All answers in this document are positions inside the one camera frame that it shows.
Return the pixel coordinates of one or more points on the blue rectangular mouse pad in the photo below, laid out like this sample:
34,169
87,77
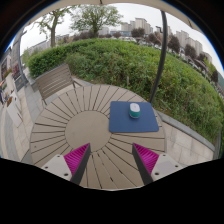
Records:
120,120

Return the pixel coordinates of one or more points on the group of apartment buildings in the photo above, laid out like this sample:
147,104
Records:
141,23

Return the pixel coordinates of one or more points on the green hedge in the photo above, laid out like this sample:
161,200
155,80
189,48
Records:
110,60

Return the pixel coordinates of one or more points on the leafy round tree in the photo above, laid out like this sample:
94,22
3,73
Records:
95,16

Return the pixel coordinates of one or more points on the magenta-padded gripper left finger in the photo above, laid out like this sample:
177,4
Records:
77,159

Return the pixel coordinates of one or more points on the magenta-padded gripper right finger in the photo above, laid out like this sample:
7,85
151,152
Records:
146,159

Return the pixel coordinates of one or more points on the black curved umbrella pole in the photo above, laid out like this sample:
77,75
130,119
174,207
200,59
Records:
161,60

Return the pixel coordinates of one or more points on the grey slatted outdoor chair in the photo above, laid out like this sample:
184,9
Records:
53,81

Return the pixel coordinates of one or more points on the white and teal computer mouse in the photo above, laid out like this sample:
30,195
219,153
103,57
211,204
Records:
134,109

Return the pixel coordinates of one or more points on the sparse thin-trunk tree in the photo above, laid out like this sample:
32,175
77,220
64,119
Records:
52,33

